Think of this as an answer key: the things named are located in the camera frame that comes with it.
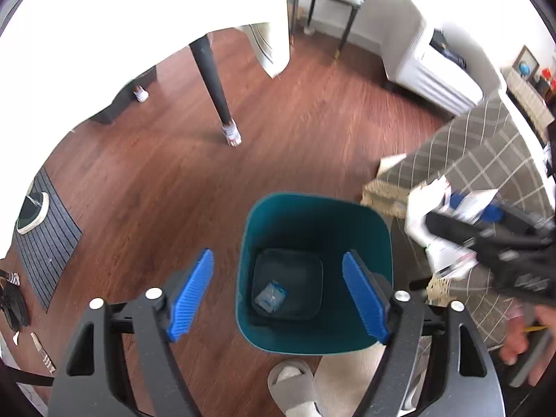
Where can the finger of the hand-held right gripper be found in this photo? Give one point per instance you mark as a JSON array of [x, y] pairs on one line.
[[451, 228], [493, 214]]

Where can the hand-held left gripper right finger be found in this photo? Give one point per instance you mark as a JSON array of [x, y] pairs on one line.
[[365, 295]]

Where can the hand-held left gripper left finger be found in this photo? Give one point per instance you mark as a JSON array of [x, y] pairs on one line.
[[191, 295]]

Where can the white paper wrapper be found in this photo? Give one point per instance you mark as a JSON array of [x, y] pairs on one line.
[[419, 213]]

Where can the teal trash bin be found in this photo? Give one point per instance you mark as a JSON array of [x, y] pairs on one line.
[[304, 226]]

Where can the person's right hand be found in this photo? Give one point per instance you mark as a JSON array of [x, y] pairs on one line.
[[514, 343]]

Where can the grey checked tablecloth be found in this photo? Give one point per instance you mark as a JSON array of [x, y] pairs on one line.
[[478, 152]]

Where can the clear plastic wrapper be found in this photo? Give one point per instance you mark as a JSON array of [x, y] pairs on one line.
[[270, 296]]

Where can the grey slipper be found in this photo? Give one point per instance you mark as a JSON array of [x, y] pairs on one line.
[[291, 382]]

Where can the cream lace cabinet runner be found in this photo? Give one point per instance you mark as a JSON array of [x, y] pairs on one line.
[[532, 104]]

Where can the small red flags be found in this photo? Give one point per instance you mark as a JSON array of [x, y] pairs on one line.
[[548, 79]]

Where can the grey striped floor mat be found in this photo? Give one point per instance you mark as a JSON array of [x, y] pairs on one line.
[[52, 247]]

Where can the small blue globe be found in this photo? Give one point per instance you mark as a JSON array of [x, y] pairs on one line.
[[524, 67]]

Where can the grey armchair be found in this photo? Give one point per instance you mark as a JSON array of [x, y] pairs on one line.
[[430, 78]]

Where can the beige striped strip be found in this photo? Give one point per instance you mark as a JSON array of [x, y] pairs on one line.
[[42, 352]]

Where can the white table leg sock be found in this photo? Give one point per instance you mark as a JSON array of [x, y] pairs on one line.
[[230, 134], [141, 94]]

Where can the black bag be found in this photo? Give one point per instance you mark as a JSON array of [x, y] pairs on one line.
[[447, 50]]

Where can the dark cloth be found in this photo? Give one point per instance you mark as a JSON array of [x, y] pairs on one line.
[[13, 304]]

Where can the black table leg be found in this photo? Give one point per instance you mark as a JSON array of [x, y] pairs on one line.
[[213, 78]]

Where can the pale patterned tablecloth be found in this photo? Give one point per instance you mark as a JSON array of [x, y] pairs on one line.
[[130, 17]]

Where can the wooden picture frame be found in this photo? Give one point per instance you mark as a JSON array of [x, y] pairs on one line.
[[532, 54]]

